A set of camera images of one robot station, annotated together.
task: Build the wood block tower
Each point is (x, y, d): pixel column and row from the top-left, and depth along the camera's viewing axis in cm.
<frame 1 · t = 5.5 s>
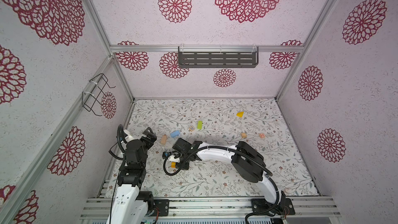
left hand: (146, 135, 78), fingers open
right hand: (175, 161, 88), fingers open
green wood block: (199, 124, 108), on the table
natural wood long block: (163, 140, 99), on the table
letter R wood cube: (191, 128, 105), on the table
yellow triangle wood block: (240, 114, 115), on the table
small natural wood cube: (244, 135, 102), on the table

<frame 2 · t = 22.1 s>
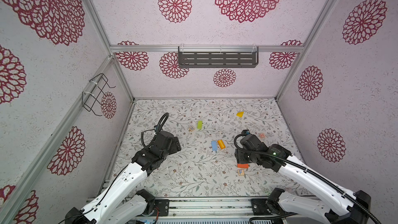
left hand: (172, 145, 79), fingers open
right hand: (238, 151, 77), fingers open
orange yellow wood block: (221, 144, 97), on the table
red orange wood block: (244, 166, 89), on the table
letter F wood cube: (241, 172, 86), on the table
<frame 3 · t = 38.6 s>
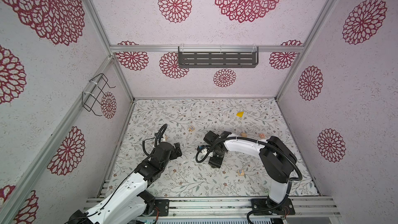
left hand: (172, 148, 83), fingers open
right hand: (214, 158, 89), fingers open
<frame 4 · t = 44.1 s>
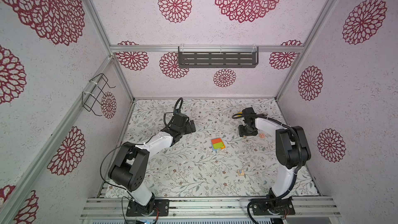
left hand: (187, 127, 94), fingers open
right hand: (245, 130, 99), fingers open
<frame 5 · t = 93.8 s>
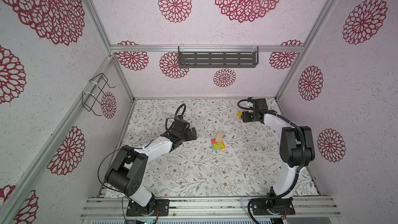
left hand: (189, 135, 93), fingers open
right hand: (247, 113, 100), fingers open
